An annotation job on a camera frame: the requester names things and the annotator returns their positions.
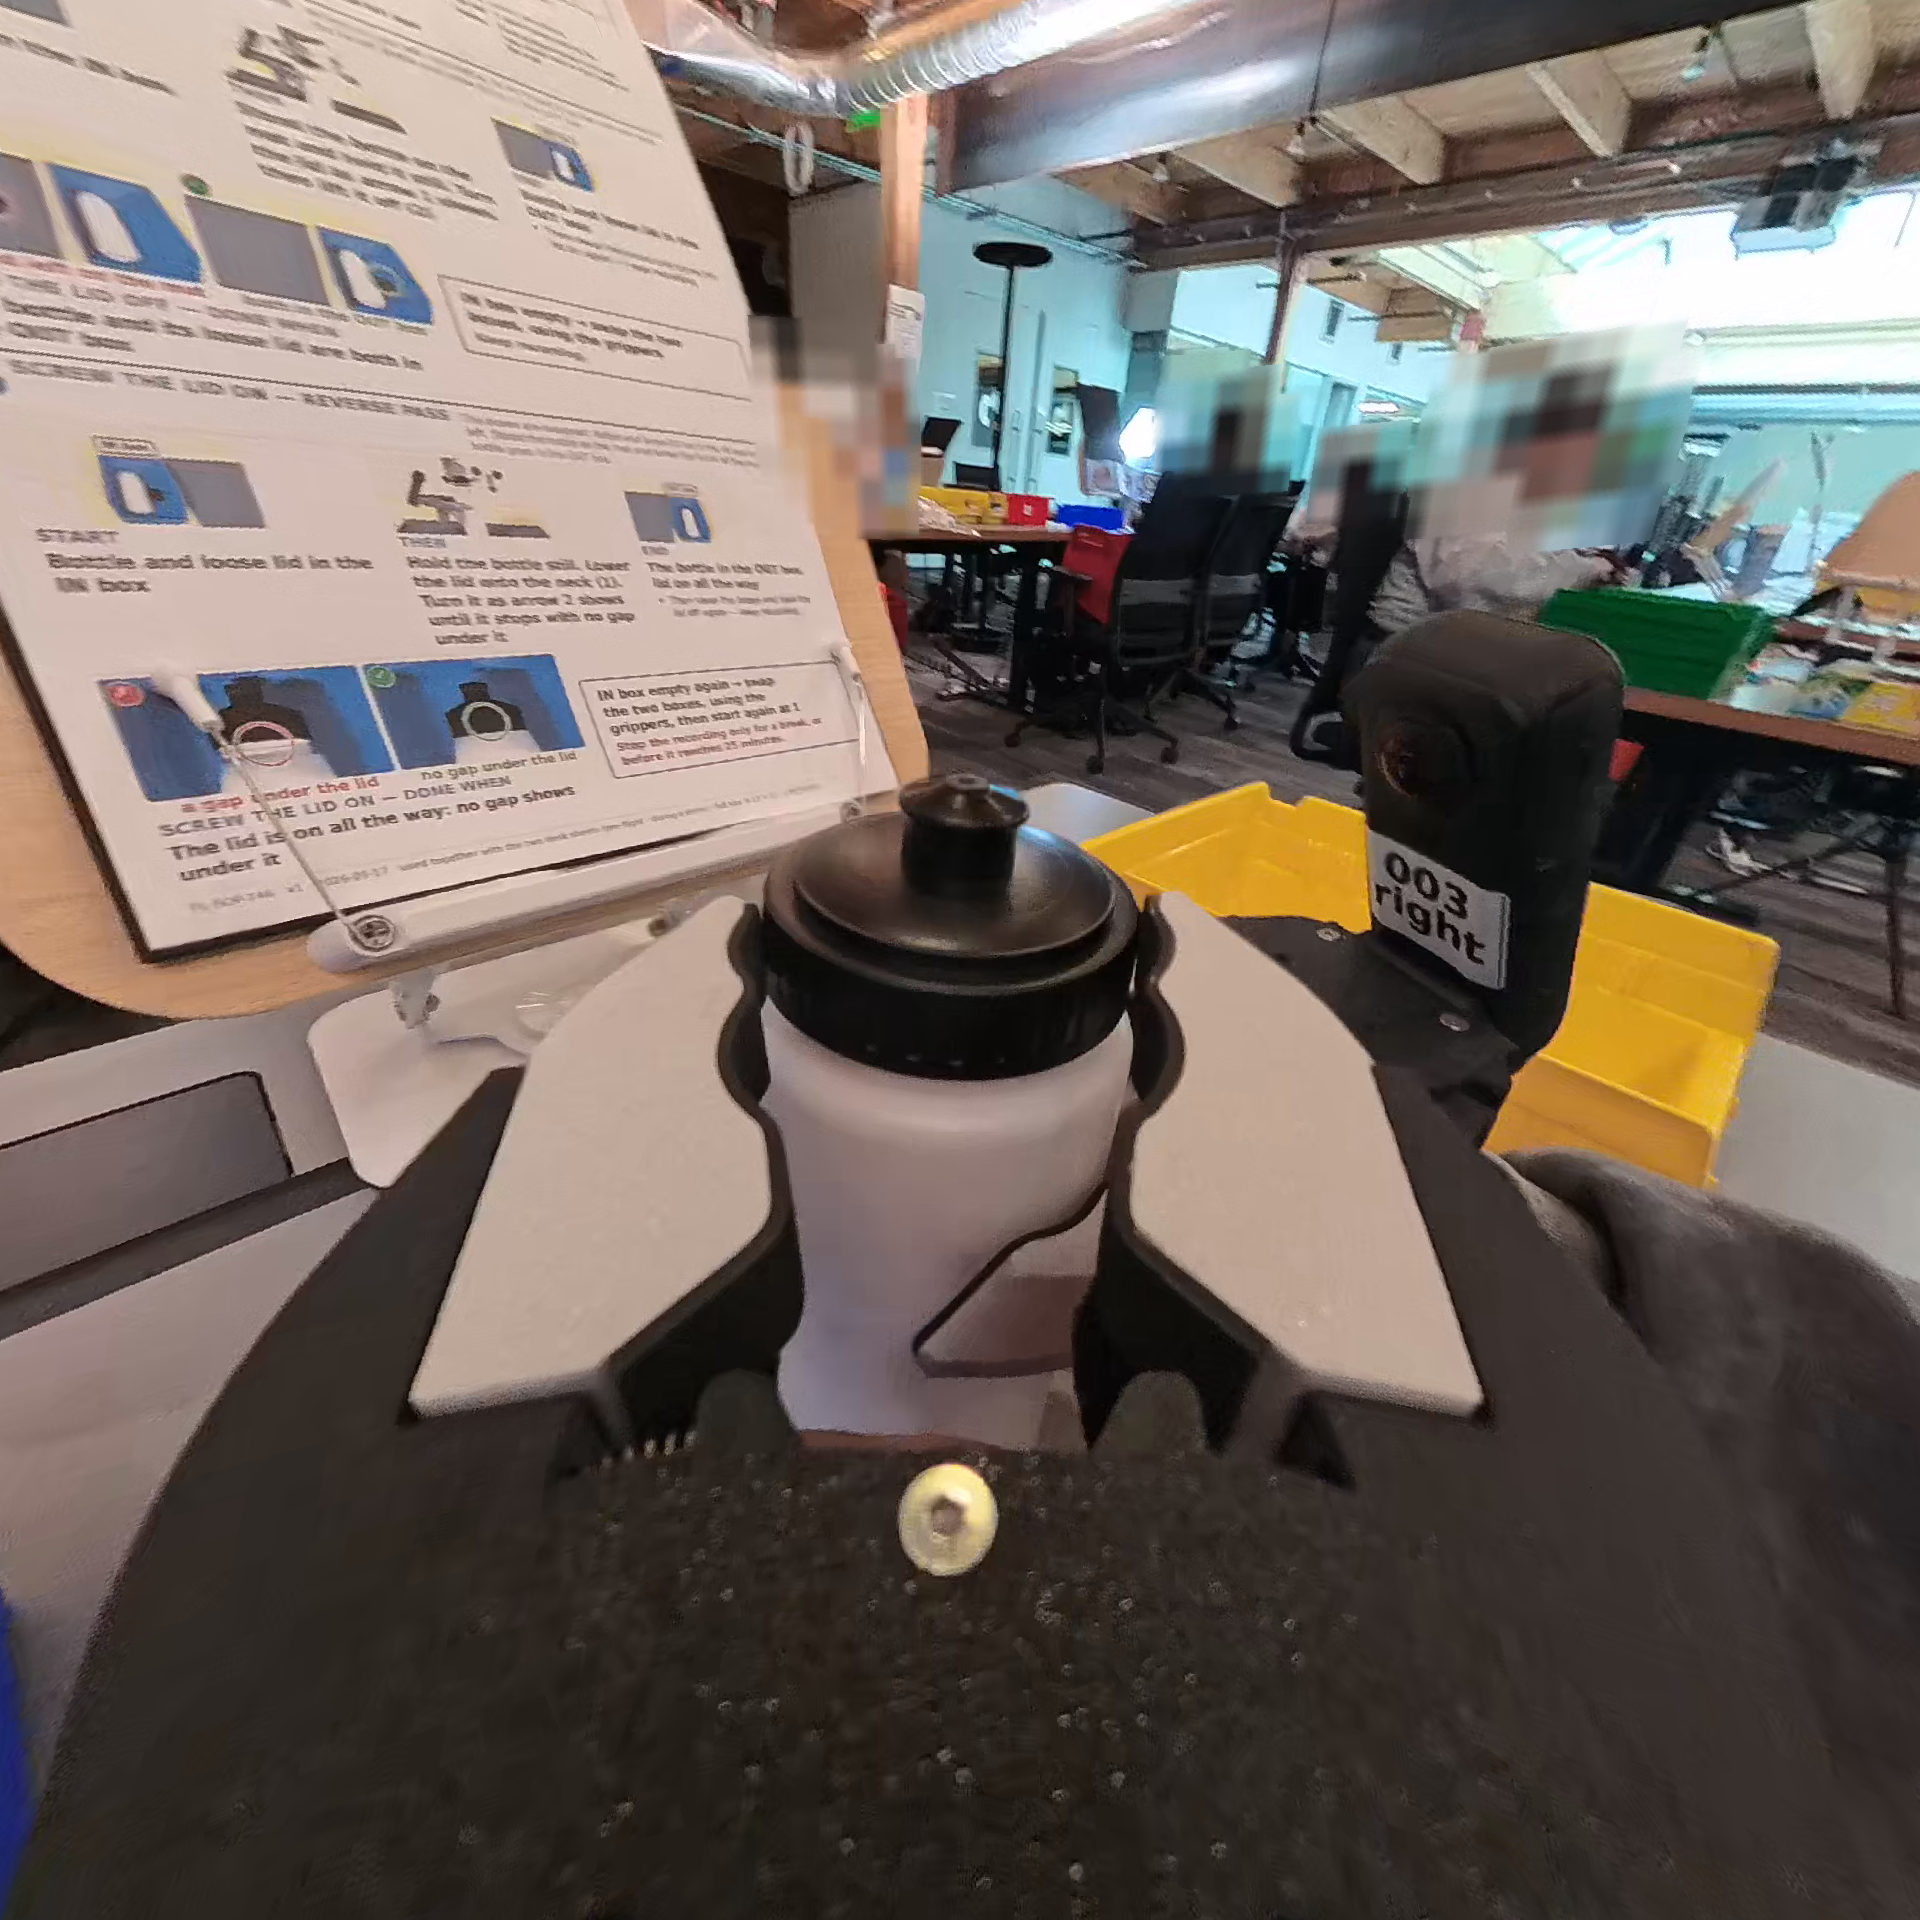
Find person's right forearm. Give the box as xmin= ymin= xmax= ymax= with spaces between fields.
xmin=1500 ymin=1148 xmax=1920 ymax=1653

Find dark desk cable flap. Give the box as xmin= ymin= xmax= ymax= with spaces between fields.
xmin=0 ymin=1071 xmax=296 ymax=1198

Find white plastic bottle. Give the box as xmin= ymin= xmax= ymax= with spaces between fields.
xmin=757 ymin=990 xmax=1136 ymax=1433

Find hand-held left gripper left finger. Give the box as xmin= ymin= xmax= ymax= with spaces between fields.
xmin=408 ymin=896 xmax=805 ymax=1448

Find printed instruction sheet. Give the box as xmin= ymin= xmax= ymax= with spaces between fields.
xmin=0 ymin=0 xmax=903 ymax=961

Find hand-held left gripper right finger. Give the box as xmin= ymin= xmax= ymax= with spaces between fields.
xmin=1072 ymin=892 xmax=1489 ymax=1454

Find yellow plastic bin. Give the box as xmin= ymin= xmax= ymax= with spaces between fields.
xmin=1079 ymin=784 xmax=1784 ymax=1191

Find black office chair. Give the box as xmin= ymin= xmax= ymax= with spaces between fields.
xmin=1007 ymin=486 xmax=1298 ymax=774

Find black floor lamp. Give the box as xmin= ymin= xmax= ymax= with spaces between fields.
xmin=977 ymin=240 xmax=1058 ymax=483

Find wooden background table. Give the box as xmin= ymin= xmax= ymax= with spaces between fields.
xmin=1621 ymin=680 xmax=1920 ymax=784

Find yellow cardboard box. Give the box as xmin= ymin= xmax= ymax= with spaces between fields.
xmin=1785 ymin=667 xmax=1920 ymax=736

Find background document stand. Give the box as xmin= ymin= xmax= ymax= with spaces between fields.
xmin=1823 ymin=471 xmax=1920 ymax=600

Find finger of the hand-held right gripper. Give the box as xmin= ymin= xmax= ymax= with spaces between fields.
xmin=913 ymin=1102 xmax=1143 ymax=1376

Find black bottle lid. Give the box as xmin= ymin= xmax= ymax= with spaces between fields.
xmin=760 ymin=774 xmax=1143 ymax=1078

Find green stacked bins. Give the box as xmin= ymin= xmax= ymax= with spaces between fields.
xmin=1537 ymin=584 xmax=1779 ymax=699

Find red chair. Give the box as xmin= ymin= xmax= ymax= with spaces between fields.
xmin=1064 ymin=525 xmax=1135 ymax=633

